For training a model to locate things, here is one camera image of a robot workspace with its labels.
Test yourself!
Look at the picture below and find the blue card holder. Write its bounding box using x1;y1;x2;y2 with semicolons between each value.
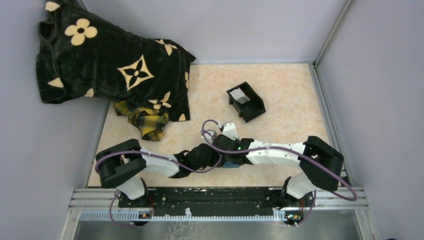
221;161;240;169

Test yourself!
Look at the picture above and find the black card box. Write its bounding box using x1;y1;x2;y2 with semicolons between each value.
226;81;266;123

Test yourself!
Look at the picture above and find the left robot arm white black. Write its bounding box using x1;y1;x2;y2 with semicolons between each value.
94;139;224;207

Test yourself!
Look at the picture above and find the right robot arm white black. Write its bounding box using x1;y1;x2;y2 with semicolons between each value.
211;134;344;206

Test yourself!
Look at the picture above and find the stack of white cards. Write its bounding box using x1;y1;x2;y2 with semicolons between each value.
229;88;251;105

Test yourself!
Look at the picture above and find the yellow black plaid cloth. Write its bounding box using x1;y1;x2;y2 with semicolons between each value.
113;100;170;141

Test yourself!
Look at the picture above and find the black floral plush blanket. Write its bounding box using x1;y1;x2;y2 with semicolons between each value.
35;0;195;122

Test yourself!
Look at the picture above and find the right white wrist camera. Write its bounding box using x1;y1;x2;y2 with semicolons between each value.
220;121;239;141

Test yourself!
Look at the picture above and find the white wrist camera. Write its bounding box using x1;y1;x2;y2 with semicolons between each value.
203;129;218;144
220;121;239;141

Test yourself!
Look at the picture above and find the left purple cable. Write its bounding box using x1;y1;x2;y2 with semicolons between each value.
94;129;223;229

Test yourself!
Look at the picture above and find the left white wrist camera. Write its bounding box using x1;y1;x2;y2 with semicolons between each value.
203;129;218;144

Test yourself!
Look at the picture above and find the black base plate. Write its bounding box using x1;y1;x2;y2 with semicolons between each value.
118;186;315;220

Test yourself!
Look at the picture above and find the aluminium frame rail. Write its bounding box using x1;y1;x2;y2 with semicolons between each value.
60;187;381;240

